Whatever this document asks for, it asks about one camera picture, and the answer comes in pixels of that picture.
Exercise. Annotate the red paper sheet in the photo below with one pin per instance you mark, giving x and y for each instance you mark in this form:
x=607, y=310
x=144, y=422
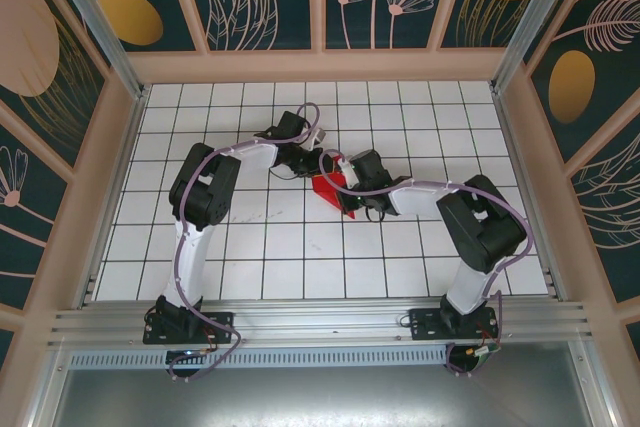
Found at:
x=325, y=189

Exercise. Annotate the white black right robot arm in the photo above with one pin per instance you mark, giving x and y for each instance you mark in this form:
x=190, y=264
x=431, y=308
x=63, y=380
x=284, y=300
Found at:
x=467, y=292

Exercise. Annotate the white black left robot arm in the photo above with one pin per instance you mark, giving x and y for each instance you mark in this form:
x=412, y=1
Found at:
x=187, y=267

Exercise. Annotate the grey metal sheet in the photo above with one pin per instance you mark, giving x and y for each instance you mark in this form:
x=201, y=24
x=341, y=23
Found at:
x=320, y=397

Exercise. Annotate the small circuit board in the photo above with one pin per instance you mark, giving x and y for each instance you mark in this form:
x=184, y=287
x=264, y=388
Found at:
x=187, y=357
x=484, y=353

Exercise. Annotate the aluminium mounting rail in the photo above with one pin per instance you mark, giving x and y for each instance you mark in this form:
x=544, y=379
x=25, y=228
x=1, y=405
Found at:
x=320, y=319

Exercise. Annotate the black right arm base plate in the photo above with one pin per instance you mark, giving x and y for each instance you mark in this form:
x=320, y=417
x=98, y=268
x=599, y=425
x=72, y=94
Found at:
x=425, y=327

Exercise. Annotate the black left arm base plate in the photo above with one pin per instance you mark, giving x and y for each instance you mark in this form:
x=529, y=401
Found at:
x=222, y=319

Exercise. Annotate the aluminium frame post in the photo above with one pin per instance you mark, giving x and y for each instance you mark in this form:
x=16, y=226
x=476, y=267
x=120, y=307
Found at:
x=100, y=22
x=535, y=22

